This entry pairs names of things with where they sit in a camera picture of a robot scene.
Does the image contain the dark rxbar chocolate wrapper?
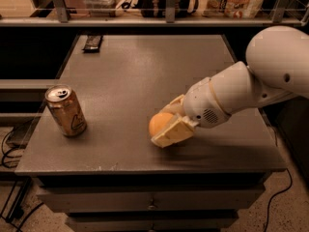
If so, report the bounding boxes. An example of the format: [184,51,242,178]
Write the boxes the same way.
[83,35,103,52]

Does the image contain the black cable on floor right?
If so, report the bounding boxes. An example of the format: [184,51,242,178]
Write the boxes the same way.
[262,167,294,232]

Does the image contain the orange fruit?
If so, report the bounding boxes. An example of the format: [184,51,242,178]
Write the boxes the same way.
[149,112,173,136]

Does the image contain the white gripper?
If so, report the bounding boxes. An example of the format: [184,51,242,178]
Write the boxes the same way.
[151,77,231,148]

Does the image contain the orange soda can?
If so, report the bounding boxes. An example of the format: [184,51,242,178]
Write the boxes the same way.
[45,85,87,137]

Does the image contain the grey metal shelf rail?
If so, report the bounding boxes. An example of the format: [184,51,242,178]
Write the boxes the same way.
[0,0,309,27]

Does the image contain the grey drawer cabinet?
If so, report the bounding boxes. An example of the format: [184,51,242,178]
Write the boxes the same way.
[16,35,286,232]

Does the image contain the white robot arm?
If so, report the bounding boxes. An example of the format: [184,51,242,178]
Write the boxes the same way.
[149,26,309,148]

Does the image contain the black cables on floor left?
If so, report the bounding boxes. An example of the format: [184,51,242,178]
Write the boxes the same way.
[0,118,44,232]

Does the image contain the dark bag on shelf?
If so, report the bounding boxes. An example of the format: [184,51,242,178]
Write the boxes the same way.
[135,0,199,17]

